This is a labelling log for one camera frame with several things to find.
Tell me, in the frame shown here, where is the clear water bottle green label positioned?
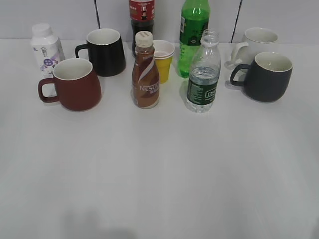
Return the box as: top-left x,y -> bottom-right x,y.
186,29 -> 221,113

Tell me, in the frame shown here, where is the dark red mug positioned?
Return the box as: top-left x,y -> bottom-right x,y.
37,58 -> 102,111

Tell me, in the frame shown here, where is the black mug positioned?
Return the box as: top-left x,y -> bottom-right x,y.
75,28 -> 126,77

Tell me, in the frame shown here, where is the dark grey mug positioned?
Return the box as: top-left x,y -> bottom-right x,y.
230,52 -> 293,103

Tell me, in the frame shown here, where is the white mug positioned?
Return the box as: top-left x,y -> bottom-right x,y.
224,27 -> 279,70

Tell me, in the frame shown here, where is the brown Nescafe coffee bottle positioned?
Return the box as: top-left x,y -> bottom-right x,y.
132,31 -> 160,109

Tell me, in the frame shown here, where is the yellow paper cup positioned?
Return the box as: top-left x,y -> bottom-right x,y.
155,56 -> 173,84

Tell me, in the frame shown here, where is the cola bottle red label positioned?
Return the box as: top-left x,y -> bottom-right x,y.
129,0 -> 155,57

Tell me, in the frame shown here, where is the green soda bottle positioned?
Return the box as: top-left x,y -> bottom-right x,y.
178,0 -> 210,78

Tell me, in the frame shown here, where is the white purple yogurt bottle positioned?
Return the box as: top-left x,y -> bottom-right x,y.
30,23 -> 65,79

